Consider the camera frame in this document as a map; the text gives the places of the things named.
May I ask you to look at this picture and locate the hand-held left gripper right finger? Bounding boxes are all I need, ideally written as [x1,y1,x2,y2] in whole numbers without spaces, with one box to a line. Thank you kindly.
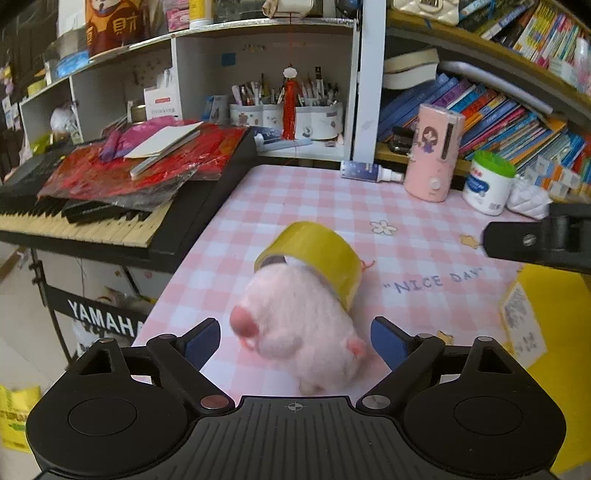
[356,316,530,414]

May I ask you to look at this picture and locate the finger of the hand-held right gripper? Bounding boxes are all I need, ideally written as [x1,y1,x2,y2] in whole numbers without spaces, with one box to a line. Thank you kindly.
[482,201,591,274]

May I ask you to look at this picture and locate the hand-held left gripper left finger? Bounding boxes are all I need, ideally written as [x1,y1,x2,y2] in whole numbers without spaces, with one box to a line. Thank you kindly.
[69,317,236,415]

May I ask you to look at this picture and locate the yellow cardboard box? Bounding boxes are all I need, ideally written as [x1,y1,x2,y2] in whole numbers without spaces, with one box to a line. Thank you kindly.
[499,262,591,474]

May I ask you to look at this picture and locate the light pink plush pig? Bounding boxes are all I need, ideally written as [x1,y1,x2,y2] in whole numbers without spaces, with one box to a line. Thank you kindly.
[229,265,368,396]

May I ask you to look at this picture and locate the white jar green lid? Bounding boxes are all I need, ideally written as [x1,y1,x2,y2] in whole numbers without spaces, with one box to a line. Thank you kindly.
[462,150,517,217]

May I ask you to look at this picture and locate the pile of small white boxes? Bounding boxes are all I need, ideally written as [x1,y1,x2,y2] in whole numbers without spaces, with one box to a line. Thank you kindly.
[523,156,583,195]

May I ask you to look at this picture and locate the pink checkered tablecloth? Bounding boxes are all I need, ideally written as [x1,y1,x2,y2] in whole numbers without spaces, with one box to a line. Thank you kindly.
[131,163,591,403]

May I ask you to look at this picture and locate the black keyboard stand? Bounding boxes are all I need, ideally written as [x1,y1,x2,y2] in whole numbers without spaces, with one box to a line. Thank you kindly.
[28,248,154,366]

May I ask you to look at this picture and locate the yellow tape roll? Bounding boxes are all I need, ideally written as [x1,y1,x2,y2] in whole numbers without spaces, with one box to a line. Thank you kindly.
[253,220,363,311]

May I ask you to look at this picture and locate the pink desktop appliance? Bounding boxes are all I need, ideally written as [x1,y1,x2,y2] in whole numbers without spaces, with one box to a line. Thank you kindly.
[403,103,467,203]

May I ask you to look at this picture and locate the row of colourful books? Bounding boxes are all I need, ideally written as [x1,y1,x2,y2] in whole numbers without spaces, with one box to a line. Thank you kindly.
[376,73,588,186]

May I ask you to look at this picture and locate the black electronic keyboard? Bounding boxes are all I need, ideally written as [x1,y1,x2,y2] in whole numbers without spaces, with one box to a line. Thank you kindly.
[0,126,257,274]

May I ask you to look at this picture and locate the light grey flat board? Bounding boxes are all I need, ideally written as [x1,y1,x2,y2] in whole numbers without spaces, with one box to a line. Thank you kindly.
[438,60,555,117]

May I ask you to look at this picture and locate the blue glue tube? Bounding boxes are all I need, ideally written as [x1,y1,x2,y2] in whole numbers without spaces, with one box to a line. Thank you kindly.
[340,160,406,184]

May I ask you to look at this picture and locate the red plastic bags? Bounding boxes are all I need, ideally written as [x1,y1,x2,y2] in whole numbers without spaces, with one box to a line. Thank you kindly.
[39,122,250,202]

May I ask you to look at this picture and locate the thick dark hardcover book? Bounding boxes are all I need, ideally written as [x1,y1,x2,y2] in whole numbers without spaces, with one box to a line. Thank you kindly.
[383,65,439,91]
[383,48,440,75]

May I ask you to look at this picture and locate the yellow plastic bag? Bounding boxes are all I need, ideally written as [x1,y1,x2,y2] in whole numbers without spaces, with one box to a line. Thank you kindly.
[0,385,43,454]

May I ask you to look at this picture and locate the white booklet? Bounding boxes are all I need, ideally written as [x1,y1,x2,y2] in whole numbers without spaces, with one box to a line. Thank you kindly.
[123,122,204,160]

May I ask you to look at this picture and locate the wooden book shelf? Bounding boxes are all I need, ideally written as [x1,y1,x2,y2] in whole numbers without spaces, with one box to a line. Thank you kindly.
[374,8,591,186]

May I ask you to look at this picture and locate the row of slim paperback books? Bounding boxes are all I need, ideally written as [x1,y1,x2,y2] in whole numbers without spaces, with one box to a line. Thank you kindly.
[458,0,591,94]

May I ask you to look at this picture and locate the purple plastic bag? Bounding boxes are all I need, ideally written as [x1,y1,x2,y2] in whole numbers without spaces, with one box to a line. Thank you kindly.
[99,120,186,162]

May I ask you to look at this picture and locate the large white pen holder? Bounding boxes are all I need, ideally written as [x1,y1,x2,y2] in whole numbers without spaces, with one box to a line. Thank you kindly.
[294,103,345,141]

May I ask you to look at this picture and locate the small white pen holder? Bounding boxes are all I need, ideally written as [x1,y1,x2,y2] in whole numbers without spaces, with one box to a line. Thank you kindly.
[229,103,265,128]
[262,103,296,131]

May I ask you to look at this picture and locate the small blue packet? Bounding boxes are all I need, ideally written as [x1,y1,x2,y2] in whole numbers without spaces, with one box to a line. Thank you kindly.
[205,94,230,123]

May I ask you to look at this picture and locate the gold quilted handbag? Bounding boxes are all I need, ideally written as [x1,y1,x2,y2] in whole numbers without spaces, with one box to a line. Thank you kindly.
[392,0,461,25]

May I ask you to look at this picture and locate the white paper bag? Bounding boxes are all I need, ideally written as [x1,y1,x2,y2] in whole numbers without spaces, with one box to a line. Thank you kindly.
[143,69,182,123]

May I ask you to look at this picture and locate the red hanging tassel ornament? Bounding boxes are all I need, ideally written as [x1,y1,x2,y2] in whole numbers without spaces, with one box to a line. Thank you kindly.
[281,66,299,141]

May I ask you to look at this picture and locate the white plastic bag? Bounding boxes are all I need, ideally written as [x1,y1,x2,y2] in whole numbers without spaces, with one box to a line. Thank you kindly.
[49,103,84,144]

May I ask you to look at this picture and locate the bunch of pens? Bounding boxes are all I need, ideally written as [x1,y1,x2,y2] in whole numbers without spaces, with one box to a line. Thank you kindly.
[231,67,340,108]

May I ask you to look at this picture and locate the white shelf unit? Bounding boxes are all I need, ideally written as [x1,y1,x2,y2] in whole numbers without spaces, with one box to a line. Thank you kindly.
[18,0,387,163]

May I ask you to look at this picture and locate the round tin blue band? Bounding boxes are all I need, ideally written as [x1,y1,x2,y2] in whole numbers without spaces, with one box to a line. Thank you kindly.
[45,34,91,80]

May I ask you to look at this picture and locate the beige pouch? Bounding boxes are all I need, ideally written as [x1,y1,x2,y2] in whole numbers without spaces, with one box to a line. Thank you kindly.
[262,0,325,19]

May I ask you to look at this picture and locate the pink packet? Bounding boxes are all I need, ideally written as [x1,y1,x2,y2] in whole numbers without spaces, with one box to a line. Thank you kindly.
[165,6,191,32]

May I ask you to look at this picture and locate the orange printed figure box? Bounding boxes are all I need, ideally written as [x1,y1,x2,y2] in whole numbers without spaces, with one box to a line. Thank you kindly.
[85,0,149,57]

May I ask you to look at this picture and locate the white bottle yellow label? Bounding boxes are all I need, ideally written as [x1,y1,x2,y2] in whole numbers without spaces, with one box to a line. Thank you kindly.
[188,0,214,27]

